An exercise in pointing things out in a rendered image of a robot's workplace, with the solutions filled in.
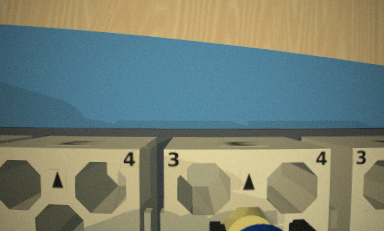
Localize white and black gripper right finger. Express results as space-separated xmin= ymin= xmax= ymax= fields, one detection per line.
xmin=289 ymin=219 xmax=316 ymax=231

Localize beige bucket adapter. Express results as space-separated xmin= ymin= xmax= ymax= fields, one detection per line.
xmin=160 ymin=137 xmax=331 ymax=231
xmin=301 ymin=136 xmax=384 ymax=231
xmin=0 ymin=136 xmax=157 ymax=231
xmin=0 ymin=135 xmax=32 ymax=144

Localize blue bench mat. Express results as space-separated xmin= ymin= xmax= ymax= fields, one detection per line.
xmin=0 ymin=24 xmax=384 ymax=129

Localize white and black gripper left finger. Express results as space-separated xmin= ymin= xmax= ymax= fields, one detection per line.
xmin=209 ymin=221 xmax=226 ymax=231

